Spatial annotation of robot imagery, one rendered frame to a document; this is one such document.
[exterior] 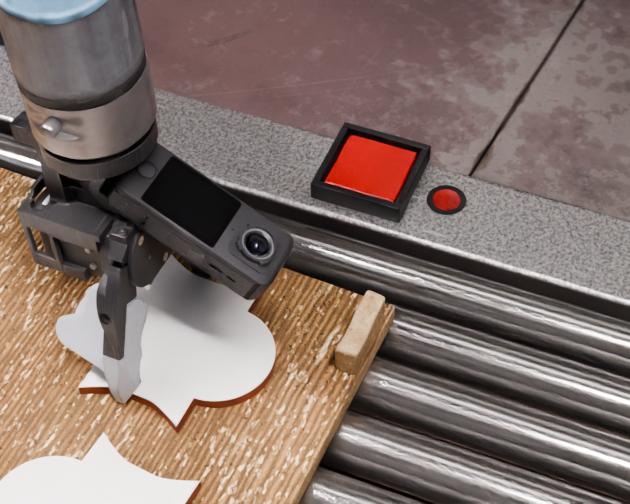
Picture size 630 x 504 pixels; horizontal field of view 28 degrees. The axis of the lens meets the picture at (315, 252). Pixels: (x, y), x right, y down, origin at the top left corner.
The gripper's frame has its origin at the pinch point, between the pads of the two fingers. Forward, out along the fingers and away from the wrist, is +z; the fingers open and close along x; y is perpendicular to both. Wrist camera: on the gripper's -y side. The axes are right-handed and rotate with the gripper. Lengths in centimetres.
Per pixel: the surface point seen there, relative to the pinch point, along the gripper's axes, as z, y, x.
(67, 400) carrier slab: 0.6, 4.4, 7.4
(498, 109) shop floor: 93, 16, -128
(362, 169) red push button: 1.7, -5.1, -21.7
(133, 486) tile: 0.0, -3.6, 11.7
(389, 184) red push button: 1.8, -7.8, -21.1
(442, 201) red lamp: 3.4, -11.9, -22.3
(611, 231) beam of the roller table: 4.0, -25.1, -24.9
